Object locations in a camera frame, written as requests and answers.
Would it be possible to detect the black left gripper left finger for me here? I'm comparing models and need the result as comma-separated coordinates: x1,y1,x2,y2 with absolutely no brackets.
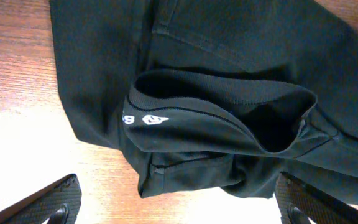
0,174,82,224

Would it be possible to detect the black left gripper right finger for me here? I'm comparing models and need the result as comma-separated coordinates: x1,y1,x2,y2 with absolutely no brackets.
275,172,358,224

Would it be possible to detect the black t-shirt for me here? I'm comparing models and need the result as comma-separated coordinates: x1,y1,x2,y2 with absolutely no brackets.
50,0,358,205

